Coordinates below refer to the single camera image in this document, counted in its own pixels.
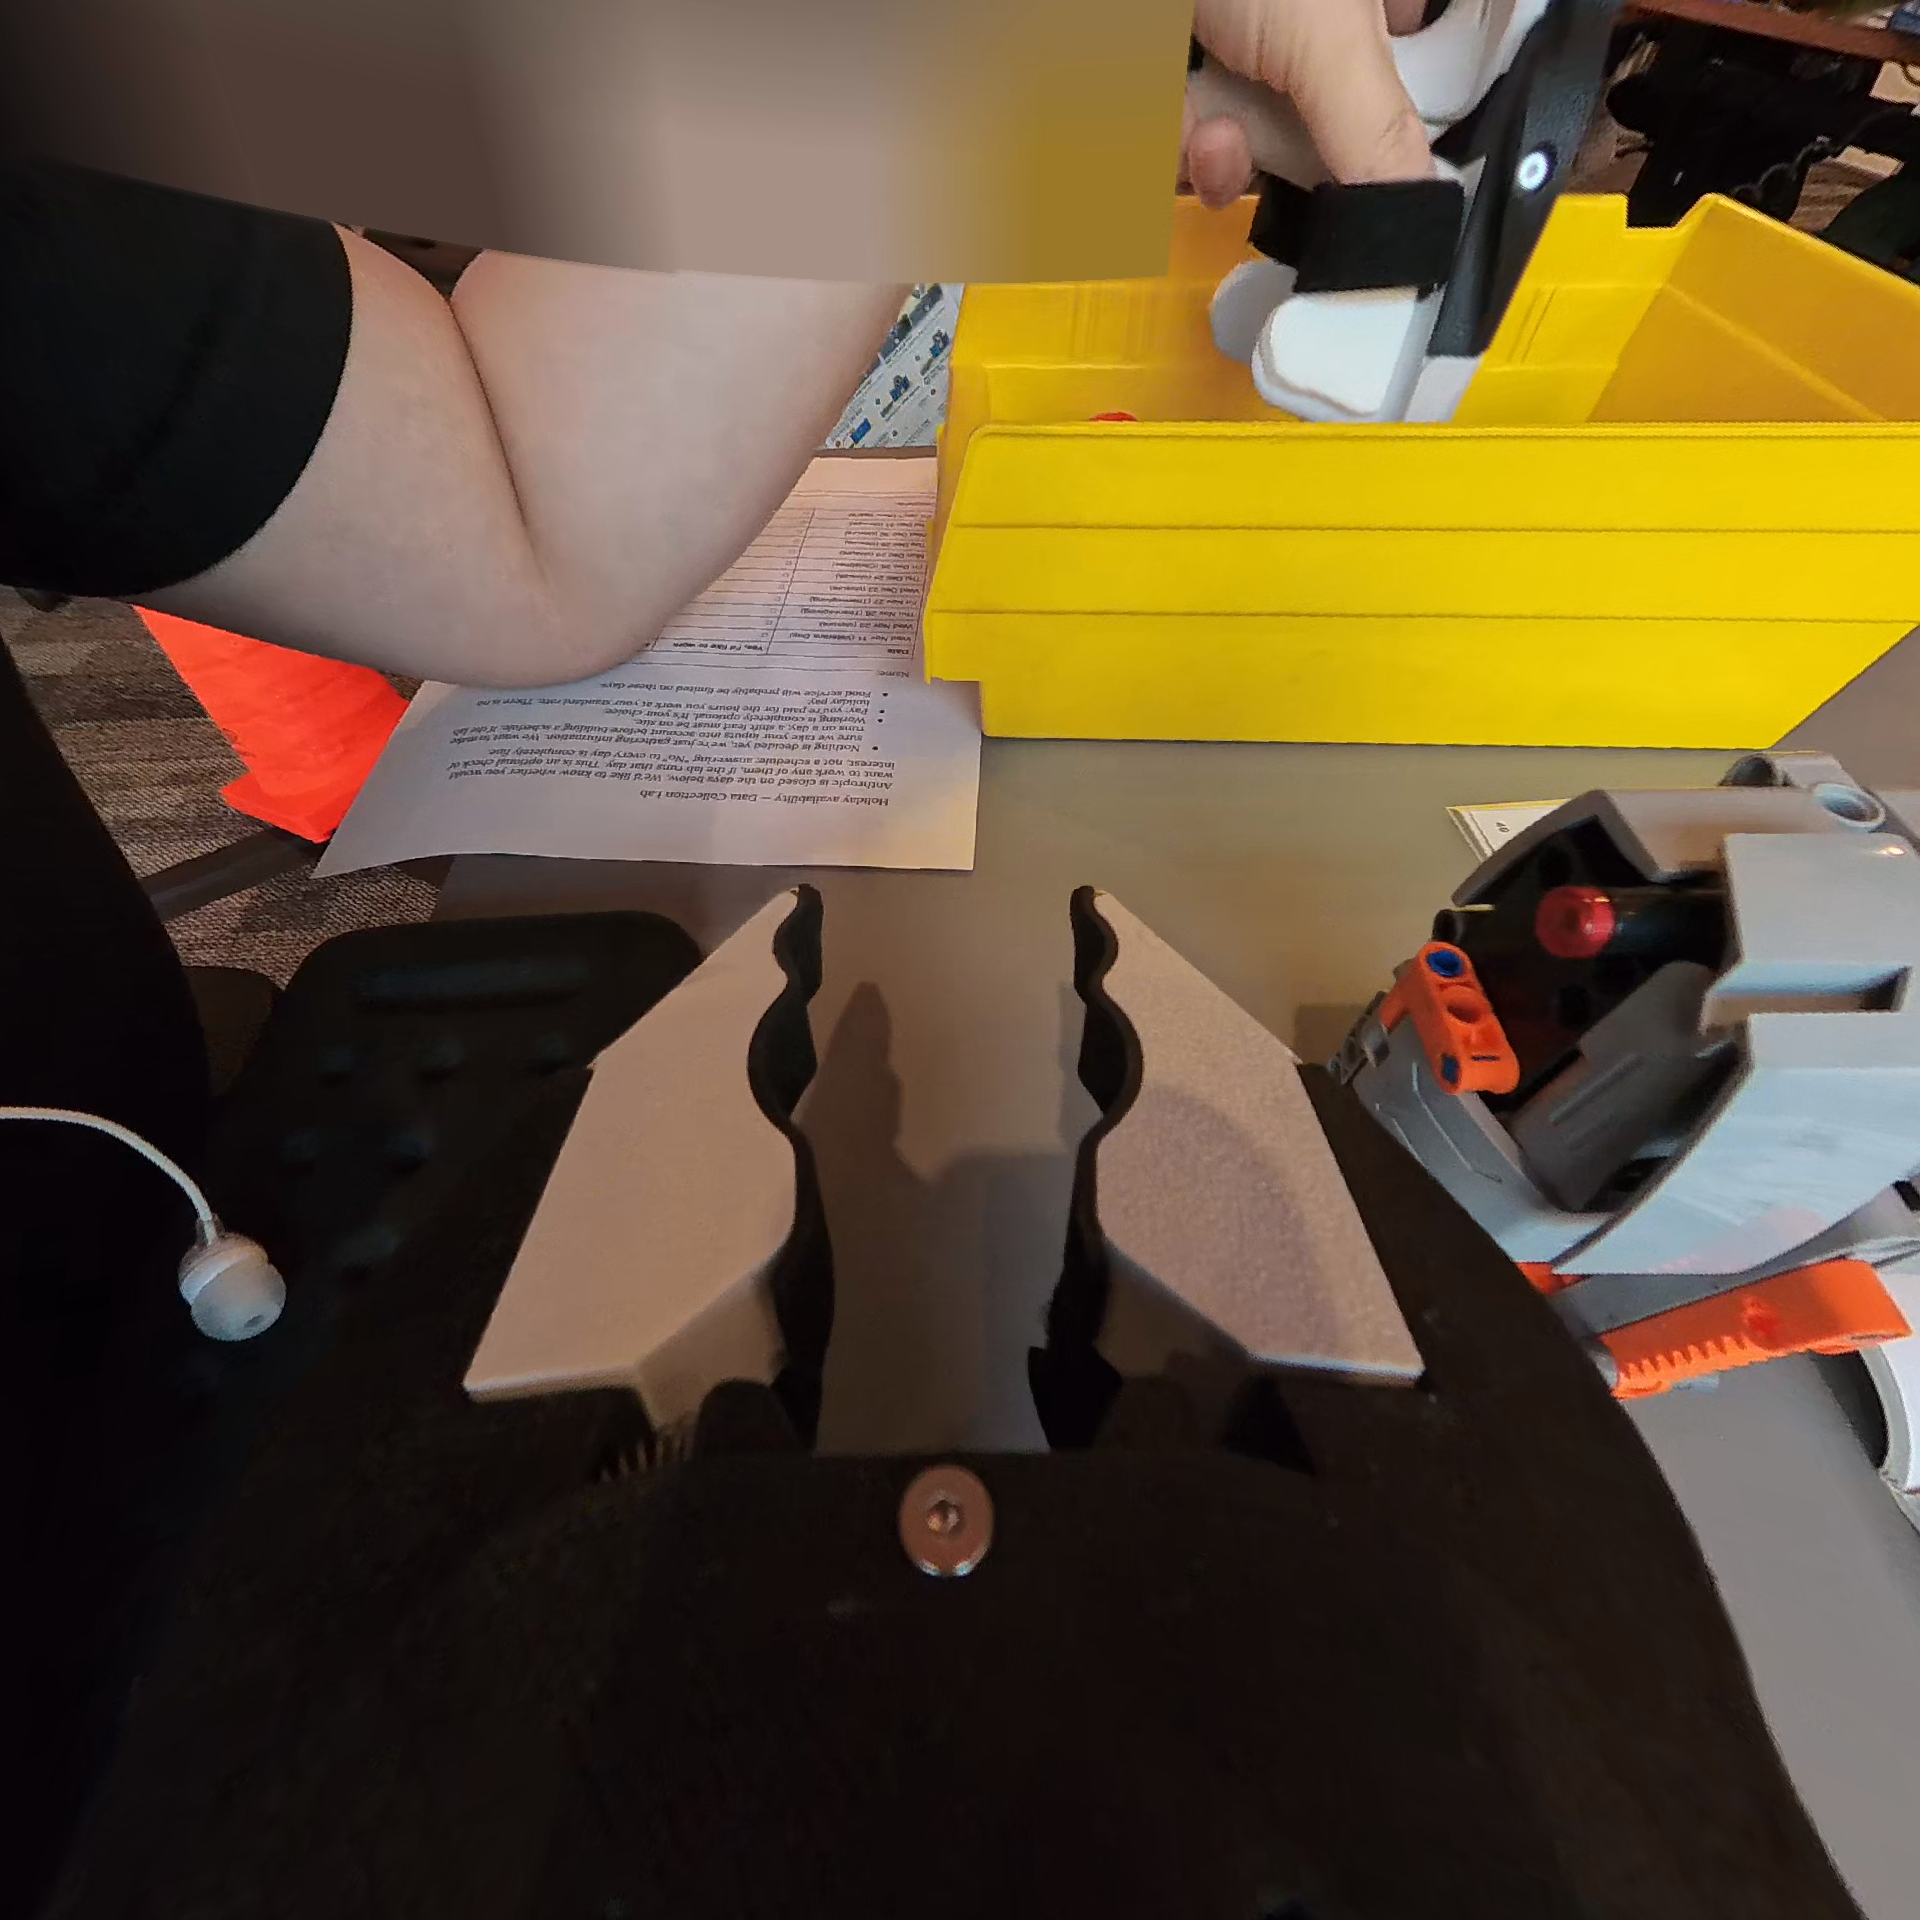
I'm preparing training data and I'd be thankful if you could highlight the person's left forearm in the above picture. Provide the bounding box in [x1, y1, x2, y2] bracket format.
[132, 222, 922, 689]

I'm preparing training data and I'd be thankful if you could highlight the printed paper sheet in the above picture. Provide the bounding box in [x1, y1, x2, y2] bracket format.
[311, 451, 987, 882]

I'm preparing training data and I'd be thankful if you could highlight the person's left hand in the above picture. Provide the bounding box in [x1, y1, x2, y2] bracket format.
[1179, 0, 1437, 208]

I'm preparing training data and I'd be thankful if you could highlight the black chair armrest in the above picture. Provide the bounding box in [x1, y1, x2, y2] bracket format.
[202, 909, 711, 1384]

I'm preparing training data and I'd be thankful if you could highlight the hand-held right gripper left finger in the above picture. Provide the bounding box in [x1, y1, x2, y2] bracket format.
[463, 882, 829, 1449]

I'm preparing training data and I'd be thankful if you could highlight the yellow plastic bin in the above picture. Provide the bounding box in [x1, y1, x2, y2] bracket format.
[920, 190, 1920, 752]

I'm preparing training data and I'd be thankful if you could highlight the white desk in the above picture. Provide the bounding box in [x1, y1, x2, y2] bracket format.
[434, 630, 1920, 1920]

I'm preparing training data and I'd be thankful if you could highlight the person's black shirt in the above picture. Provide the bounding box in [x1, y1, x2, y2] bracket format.
[0, 153, 357, 1920]

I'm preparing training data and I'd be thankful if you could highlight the illustrated printed leaflet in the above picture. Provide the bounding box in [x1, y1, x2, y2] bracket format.
[823, 280, 965, 454]

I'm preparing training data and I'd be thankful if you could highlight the white wired earbud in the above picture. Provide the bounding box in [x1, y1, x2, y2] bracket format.
[0, 1104, 291, 1344]

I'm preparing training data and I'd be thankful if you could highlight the orange floor cone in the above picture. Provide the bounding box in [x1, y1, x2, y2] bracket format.
[132, 603, 416, 846]

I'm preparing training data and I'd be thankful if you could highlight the grey brick-built model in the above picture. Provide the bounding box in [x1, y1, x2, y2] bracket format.
[1323, 750, 1920, 1403]

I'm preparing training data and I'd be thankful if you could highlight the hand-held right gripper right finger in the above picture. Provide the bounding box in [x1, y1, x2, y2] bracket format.
[1028, 885, 1427, 1449]

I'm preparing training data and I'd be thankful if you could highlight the building instruction booklet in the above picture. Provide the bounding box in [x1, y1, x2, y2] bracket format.
[1444, 800, 1920, 1536]

